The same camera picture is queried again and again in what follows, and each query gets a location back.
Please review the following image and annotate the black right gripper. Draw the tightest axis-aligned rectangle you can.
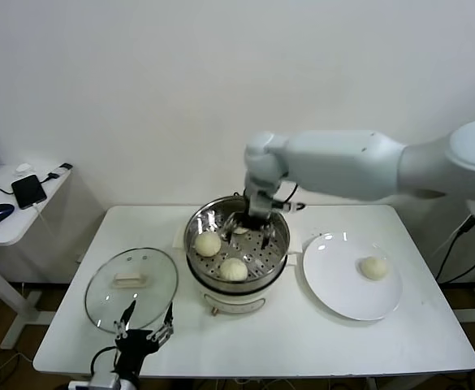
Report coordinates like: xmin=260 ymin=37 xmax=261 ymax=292
xmin=219 ymin=214 xmax=279 ymax=249

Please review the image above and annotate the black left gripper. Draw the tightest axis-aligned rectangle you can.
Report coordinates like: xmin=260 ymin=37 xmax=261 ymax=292
xmin=113 ymin=300 xmax=176 ymax=373

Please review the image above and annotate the round glass pot lid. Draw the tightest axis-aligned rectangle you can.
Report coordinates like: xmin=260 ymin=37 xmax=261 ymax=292
xmin=84 ymin=247 xmax=179 ymax=334

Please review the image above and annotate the stainless steel steamer basket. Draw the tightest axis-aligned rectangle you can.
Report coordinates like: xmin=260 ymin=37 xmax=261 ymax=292
xmin=173 ymin=195 xmax=303 ymax=292

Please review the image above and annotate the white electric cooker pot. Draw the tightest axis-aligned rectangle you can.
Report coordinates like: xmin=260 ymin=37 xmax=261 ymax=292
xmin=186 ymin=251 xmax=300 ymax=317

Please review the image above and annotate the white round plate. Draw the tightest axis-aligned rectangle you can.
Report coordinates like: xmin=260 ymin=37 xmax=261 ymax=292
xmin=302 ymin=232 xmax=404 ymax=322

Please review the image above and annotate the white side desk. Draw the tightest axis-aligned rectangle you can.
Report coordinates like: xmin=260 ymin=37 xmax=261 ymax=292
xmin=0 ymin=164 xmax=74 ymax=351

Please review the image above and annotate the black smartphone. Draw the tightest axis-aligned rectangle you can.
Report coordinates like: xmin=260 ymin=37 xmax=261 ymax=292
xmin=11 ymin=174 xmax=48 ymax=211

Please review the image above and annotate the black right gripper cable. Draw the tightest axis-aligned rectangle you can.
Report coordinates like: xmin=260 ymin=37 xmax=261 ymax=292
xmin=273 ymin=182 xmax=306 ymax=213

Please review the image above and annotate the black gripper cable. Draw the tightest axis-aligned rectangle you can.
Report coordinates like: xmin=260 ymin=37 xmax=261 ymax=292
xmin=90 ymin=344 xmax=119 ymax=377
xmin=273 ymin=182 xmax=306 ymax=213

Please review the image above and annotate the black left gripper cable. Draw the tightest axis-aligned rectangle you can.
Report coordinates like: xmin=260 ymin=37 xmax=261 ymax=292
xmin=90 ymin=344 xmax=119 ymax=377

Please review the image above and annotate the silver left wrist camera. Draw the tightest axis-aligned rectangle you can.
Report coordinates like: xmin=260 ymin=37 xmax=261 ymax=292
xmin=68 ymin=372 xmax=123 ymax=390

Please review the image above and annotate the white charging cable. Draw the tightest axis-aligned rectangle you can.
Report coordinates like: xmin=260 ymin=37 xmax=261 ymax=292
xmin=30 ymin=202 xmax=55 ymax=243

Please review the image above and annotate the black cable adapter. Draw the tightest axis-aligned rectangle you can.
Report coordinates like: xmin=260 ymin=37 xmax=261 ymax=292
xmin=46 ymin=163 xmax=74 ymax=182

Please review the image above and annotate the black power cable with adapter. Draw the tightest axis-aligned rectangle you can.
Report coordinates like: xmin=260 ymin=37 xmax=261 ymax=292
xmin=438 ymin=214 xmax=475 ymax=285

